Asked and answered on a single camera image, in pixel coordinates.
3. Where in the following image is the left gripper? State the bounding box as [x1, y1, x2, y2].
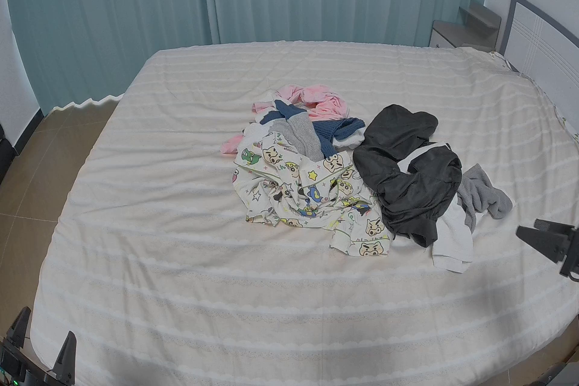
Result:
[0, 306, 77, 386]

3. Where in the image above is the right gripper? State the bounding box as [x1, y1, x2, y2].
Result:
[516, 219, 579, 279]

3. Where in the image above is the white printed pyjama top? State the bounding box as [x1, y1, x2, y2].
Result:
[233, 133, 391, 258]

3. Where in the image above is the pile of clothes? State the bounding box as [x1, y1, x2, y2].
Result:
[221, 84, 366, 162]

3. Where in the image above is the grey garment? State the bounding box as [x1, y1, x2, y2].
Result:
[457, 163, 514, 236]

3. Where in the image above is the black garment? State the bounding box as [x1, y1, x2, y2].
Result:
[352, 104, 463, 248]

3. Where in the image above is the bed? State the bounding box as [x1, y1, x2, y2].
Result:
[29, 0, 579, 386]

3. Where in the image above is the grey bedside table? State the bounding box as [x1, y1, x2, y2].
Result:
[431, 0, 503, 53]

